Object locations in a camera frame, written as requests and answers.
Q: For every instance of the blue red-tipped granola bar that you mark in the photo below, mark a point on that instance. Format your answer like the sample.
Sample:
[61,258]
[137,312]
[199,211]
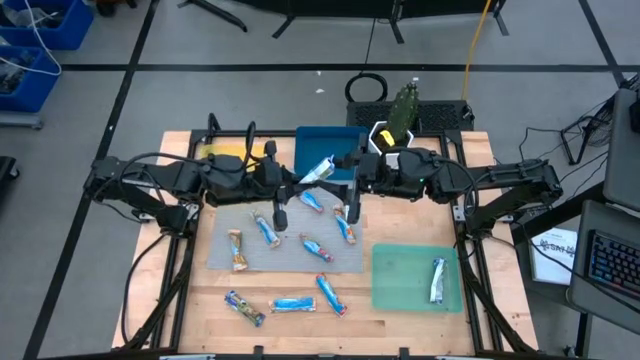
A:
[316,247]
[311,201]
[331,294]

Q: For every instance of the blue storage crate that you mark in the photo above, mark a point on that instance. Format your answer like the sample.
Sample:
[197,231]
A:
[27,80]
[47,22]

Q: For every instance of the white paper sheet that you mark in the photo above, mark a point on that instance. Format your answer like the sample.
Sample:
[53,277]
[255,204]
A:
[552,255]

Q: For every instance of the green translucent plastic tray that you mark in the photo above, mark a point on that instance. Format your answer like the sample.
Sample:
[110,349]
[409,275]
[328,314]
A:
[405,280]

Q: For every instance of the grey raised desk top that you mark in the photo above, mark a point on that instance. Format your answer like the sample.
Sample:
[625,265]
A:
[622,150]

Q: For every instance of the grey woven mat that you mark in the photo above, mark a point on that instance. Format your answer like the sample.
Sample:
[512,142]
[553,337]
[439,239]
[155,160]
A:
[290,250]

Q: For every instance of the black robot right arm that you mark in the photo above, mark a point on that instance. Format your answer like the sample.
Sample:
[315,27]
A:
[500,180]

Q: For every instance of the oat print granola bar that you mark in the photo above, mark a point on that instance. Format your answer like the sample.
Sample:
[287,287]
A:
[237,250]

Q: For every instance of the black partition panel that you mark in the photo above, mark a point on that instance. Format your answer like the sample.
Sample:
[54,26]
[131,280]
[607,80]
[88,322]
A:
[350,5]

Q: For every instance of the blue snack bar packet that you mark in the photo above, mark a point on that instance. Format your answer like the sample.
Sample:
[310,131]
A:
[344,225]

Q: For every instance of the grey desk with keyboard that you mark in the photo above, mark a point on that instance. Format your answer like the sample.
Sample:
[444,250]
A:
[600,215]

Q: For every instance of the black stand leg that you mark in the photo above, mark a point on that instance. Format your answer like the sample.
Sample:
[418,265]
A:
[215,15]

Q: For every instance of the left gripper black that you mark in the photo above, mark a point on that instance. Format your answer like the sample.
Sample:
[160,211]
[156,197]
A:
[275,177]

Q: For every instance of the silver blue granola bar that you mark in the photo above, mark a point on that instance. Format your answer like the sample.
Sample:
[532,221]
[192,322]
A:
[265,228]

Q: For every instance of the green cactus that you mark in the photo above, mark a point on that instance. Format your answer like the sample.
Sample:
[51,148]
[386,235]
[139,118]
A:
[402,112]

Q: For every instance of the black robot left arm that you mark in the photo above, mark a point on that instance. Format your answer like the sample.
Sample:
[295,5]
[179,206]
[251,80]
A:
[165,175]

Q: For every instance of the black aluminium table frame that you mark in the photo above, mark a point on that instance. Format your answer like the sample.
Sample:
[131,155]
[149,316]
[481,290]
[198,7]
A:
[176,320]

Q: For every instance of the yellow translucent plastic bin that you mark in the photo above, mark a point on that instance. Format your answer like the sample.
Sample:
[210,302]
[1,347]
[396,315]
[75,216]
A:
[225,151]

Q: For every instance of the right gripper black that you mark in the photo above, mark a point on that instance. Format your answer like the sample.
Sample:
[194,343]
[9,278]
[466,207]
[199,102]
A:
[375,175]

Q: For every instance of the blue plastic bin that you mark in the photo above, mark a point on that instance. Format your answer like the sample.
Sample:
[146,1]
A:
[325,145]

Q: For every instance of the backlit black keyboard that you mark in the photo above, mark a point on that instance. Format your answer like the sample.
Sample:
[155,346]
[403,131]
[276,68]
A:
[615,262]

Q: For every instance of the grey dolly platform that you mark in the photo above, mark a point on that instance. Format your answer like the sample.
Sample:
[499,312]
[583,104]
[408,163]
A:
[20,120]

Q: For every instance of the light blue granola bar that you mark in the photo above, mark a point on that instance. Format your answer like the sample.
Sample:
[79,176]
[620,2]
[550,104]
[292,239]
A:
[292,304]

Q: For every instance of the black perforated case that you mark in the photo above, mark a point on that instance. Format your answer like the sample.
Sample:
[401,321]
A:
[440,117]

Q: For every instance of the dark blue granola bar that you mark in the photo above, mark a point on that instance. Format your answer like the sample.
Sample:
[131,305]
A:
[244,308]

